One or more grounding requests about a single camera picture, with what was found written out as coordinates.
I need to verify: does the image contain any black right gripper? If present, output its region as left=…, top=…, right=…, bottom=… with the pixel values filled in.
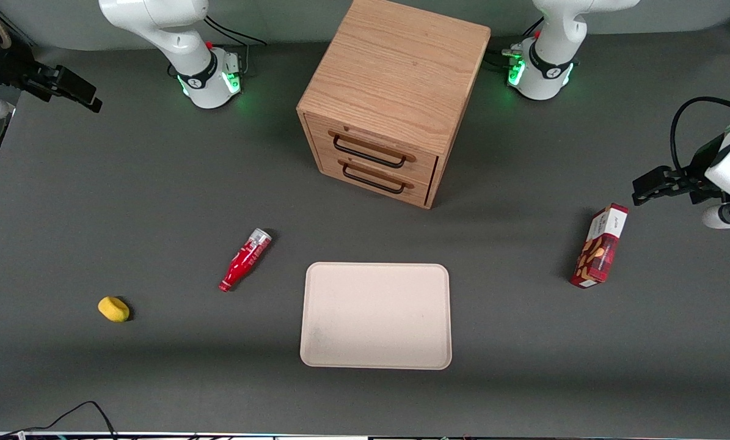
left=0, top=27, right=103, bottom=114

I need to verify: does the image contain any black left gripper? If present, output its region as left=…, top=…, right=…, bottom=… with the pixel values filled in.
left=632, top=133, right=729, bottom=207

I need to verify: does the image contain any red coke bottle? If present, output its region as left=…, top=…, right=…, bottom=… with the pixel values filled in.
left=219, top=228, right=272, bottom=293

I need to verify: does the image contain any beige plastic tray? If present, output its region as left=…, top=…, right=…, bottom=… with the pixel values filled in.
left=299, top=262, right=453, bottom=371

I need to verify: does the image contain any red cracker box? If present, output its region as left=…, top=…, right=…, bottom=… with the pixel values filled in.
left=570, top=203, right=629, bottom=289

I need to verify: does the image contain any yellow sponge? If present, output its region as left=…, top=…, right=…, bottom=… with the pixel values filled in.
left=98, top=296, right=130, bottom=323

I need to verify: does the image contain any wooden drawer front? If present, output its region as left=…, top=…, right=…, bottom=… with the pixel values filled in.
left=304, top=113, right=440, bottom=185
left=318, top=150, right=434, bottom=207

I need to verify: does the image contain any wooden drawer cabinet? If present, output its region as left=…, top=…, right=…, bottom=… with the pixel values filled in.
left=296, top=0, right=492, bottom=210

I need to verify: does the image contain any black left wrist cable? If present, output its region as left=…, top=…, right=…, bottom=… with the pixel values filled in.
left=670, top=97, right=730, bottom=178

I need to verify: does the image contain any black right arm base cable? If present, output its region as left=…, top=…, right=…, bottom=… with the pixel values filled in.
left=203, top=15, right=268, bottom=77

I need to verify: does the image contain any black arm base cable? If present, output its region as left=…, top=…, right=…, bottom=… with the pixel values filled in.
left=484, top=17, right=545, bottom=71
left=203, top=15, right=268, bottom=77

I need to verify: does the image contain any black left arm base cable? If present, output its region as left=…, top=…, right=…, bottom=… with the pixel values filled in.
left=484, top=17, right=545, bottom=71

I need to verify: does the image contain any black drawer handle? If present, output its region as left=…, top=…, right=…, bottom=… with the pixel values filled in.
left=332, top=135, right=407, bottom=169
left=341, top=161, right=406, bottom=196

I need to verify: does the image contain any black table edge cable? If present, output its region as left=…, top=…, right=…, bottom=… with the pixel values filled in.
left=0, top=400, right=119, bottom=440

